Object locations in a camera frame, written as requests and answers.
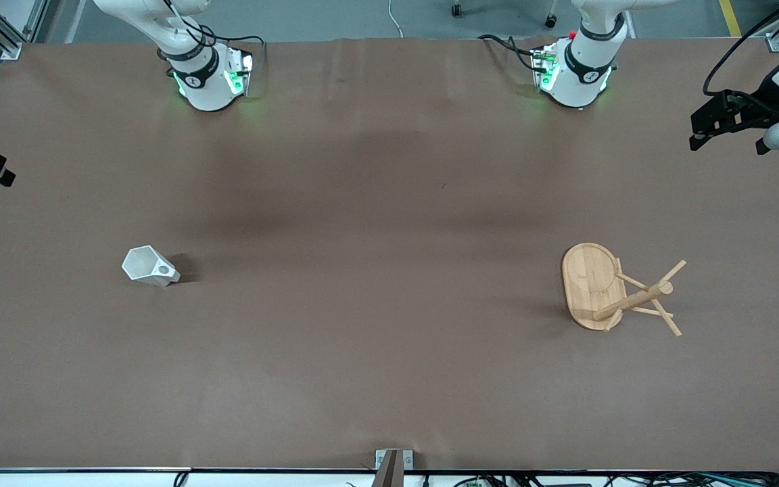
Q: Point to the black caster wheel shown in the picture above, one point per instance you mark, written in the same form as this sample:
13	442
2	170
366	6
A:
456	9
550	21

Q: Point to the base connector box green light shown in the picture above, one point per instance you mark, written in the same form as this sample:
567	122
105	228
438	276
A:
239	71
544	67

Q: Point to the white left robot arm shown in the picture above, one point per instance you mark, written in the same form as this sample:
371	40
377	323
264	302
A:
582	78

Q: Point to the wooden cup rack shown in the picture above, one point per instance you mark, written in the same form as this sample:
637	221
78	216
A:
589	284

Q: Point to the white faceted cup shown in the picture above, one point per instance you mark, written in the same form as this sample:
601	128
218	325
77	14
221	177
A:
146	265

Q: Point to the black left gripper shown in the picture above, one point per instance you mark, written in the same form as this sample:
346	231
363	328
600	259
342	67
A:
763	108

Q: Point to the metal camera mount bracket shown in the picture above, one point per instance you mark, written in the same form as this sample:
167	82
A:
393	467

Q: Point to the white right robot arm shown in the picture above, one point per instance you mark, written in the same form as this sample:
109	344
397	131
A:
203	88

